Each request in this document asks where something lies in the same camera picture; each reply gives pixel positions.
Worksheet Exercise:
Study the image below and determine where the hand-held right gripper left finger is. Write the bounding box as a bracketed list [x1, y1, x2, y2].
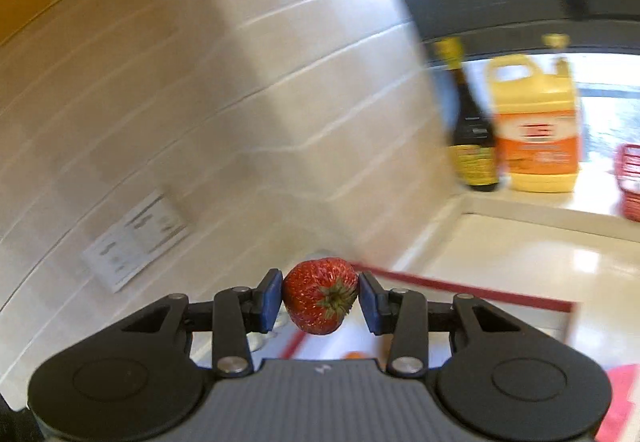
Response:
[107, 268, 285, 378]

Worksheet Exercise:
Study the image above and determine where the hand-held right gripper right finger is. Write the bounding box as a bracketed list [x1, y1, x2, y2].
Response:
[357, 271, 536, 377]

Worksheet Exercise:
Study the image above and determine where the red strawberry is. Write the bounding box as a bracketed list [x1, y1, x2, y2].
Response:
[281, 258, 361, 336]

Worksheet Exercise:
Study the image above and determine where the red box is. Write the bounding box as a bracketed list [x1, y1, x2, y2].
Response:
[278, 262, 583, 363]

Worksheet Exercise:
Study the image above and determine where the dark sauce bottle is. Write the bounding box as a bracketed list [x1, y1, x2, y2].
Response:
[432, 38, 501, 193]

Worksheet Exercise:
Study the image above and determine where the yellow plastic jug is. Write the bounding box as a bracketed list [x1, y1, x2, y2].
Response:
[485, 52, 583, 193]

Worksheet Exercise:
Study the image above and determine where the red plastic basket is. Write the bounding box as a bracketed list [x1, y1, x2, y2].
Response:
[614, 143, 640, 223]

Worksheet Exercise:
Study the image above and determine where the yellow-capped bottle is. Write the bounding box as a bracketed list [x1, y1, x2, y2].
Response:
[541, 34, 573, 78]

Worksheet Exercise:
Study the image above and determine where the grey-framed wall socket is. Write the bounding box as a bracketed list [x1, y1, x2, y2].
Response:
[124, 192, 191, 253]

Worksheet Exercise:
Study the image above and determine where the white wall socket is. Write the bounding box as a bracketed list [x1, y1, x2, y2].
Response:
[82, 226, 153, 293]

